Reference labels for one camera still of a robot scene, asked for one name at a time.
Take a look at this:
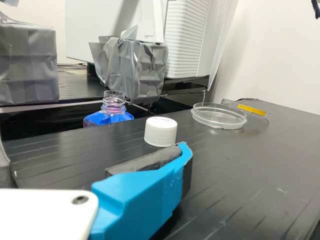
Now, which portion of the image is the white incubator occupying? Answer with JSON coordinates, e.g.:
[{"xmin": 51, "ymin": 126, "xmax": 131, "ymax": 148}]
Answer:
[{"xmin": 163, "ymin": 0, "xmax": 227, "ymax": 79}]

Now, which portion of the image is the white box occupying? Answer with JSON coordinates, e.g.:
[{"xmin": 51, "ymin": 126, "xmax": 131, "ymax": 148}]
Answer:
[{"xmin": 64, "ymin": 0, "xmax": 169, "ymax": 64}]

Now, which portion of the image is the petri dish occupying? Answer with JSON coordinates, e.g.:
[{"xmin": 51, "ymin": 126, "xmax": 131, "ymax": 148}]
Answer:
[{"xmin": 190, "ymin": 100, "xmax": 249, "ymax": 131}]

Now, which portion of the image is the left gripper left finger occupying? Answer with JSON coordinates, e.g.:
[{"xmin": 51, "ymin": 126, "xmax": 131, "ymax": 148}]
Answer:
[{"xmin": 0, "ymin": 142, "xmax": 16, "ymax": 189}]

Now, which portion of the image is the blue bottle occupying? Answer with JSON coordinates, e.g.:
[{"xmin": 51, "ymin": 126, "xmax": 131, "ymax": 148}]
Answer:
[{"xmin": 82, "ymin": 90, "xmax": 135, "ymax": 129}]

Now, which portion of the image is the bottle cap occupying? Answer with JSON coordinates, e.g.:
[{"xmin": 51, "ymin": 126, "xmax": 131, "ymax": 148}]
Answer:
[{"xmin": 143, "ymin": 116, "xmax": 179, "ymax": 148}]

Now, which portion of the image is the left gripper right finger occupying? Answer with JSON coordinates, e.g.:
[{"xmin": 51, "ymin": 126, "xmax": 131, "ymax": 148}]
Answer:
[{"xmin": 89, "ymin": 141, "xmax": 194, "ymax": 240}]

